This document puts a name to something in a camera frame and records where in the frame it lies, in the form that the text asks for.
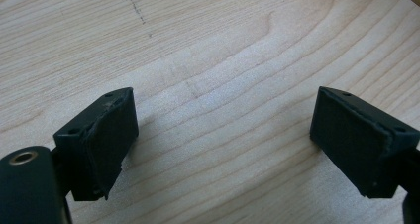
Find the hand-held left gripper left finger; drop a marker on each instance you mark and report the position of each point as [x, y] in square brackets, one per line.
[99, 141]

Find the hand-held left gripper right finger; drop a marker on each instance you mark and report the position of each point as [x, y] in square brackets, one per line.
[356, 144]

